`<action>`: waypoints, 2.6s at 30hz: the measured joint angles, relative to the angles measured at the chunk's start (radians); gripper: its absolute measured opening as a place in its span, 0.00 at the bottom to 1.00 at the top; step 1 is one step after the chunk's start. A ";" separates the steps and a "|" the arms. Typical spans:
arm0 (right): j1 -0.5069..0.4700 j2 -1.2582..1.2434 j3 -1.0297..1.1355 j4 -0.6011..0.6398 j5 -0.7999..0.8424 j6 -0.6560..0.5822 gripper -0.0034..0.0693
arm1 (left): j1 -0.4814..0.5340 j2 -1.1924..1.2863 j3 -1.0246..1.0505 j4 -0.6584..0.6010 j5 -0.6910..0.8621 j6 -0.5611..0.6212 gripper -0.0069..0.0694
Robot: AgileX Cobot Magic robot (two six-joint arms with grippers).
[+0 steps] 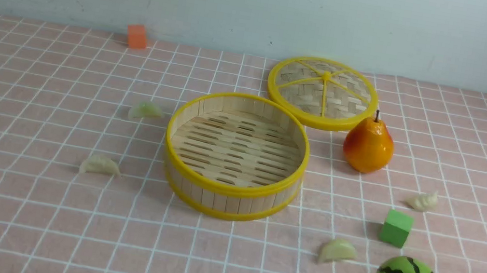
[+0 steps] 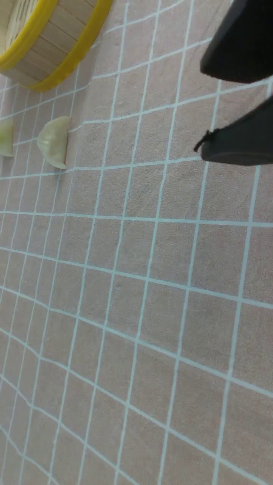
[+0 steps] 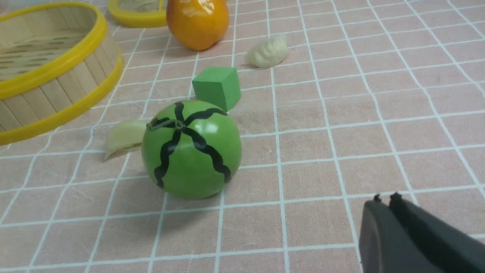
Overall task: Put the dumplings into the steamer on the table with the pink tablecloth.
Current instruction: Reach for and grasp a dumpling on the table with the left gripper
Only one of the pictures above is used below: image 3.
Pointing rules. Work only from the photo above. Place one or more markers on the green foam cube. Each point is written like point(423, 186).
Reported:
point(219, 86)

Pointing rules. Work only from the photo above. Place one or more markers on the pale green smooth dumpling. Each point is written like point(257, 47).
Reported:
point(124, 136)

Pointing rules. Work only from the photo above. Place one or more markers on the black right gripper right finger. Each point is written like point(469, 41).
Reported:
point(444, 246)

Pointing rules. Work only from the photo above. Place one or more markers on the bamboo steamer tray yellow rim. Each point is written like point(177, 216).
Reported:
point(58, 60)

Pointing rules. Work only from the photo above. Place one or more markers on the white pleated dumpling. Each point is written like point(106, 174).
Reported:
point(268, 53)

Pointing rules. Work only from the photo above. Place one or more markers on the orange yellow toy pear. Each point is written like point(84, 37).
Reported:
point(197, 24)

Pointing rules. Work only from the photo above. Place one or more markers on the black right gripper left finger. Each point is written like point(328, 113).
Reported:
point(384, 245)

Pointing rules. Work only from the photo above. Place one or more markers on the bamboo steamer lid yellow rim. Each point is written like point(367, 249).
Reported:
point(138, 13)

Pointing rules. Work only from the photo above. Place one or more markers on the green toy watermelon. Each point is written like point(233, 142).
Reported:
point(191, 149)

